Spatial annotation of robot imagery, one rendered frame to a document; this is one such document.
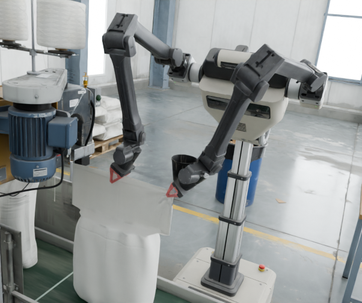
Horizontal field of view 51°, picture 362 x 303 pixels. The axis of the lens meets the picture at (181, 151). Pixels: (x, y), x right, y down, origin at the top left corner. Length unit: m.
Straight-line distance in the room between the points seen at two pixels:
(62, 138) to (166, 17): 9.01
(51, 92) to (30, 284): 1.10
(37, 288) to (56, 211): 0.54
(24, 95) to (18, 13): 0.41
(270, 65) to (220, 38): 8.71
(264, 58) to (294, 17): 8.26
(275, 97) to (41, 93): 0.92
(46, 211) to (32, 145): 1.17
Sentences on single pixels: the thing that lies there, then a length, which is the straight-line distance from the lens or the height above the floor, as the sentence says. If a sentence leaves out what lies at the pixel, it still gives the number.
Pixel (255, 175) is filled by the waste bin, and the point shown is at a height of 0.34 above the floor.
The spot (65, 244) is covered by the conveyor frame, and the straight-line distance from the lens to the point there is 2.33.
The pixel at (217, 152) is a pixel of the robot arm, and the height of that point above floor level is 1.24.
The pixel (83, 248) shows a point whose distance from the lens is 1.77.
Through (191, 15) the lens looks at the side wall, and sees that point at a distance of 10.17.
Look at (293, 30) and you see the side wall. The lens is 9.40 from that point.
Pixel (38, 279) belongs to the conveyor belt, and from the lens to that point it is 2.11.
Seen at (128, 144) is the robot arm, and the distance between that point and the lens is 1.49.
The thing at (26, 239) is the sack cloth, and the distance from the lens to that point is 2.14.
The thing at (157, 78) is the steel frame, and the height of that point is 0.26.
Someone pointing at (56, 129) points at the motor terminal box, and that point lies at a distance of 1.31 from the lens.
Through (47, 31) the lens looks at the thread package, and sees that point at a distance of 1.38.
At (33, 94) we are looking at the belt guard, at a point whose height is 1.40.
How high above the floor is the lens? 1.64
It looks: 18 degrees down
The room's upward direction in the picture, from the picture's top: 6 degrees clockwise
